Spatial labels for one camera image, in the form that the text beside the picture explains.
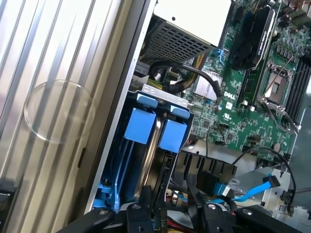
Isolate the thin black wire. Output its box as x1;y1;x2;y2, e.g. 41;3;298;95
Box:
233;145;297;195

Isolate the black graphics card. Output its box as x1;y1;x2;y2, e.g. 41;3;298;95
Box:
229;4;276;71

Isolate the CPU socket with levers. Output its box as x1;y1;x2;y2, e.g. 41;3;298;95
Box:
257;57;302;133

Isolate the black plastic fan shroud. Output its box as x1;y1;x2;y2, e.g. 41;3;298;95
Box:
174;150;238;185

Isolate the silver chipset heatsink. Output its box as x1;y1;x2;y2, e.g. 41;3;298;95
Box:
193;70;223;101

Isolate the blue disk carrier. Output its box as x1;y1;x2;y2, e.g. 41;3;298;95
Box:
93;93;157;209

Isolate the black wire with angled connector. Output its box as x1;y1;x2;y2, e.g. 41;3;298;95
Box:
148;60;222;98

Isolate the grey metal disk bay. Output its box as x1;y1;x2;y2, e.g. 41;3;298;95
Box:
87;83;195;212

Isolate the silver power supply unit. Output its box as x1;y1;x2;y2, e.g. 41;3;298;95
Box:
139;0;235;65

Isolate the braided yellow black wire bundle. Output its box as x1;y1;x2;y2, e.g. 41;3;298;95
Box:
162;54;207;93

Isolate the clear round plastic disc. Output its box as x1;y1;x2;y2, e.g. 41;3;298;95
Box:
23;79;96;144

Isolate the open PC case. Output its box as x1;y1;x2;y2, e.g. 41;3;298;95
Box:
80;0;311;233

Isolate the thin wire with red tip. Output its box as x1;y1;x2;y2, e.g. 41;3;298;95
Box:
206;123;229;158

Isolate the black RAM slot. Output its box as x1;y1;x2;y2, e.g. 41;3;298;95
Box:
284;58;307;117
295;60;311;119

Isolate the green motherboard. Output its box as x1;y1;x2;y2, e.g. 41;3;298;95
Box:
184;0;311;156

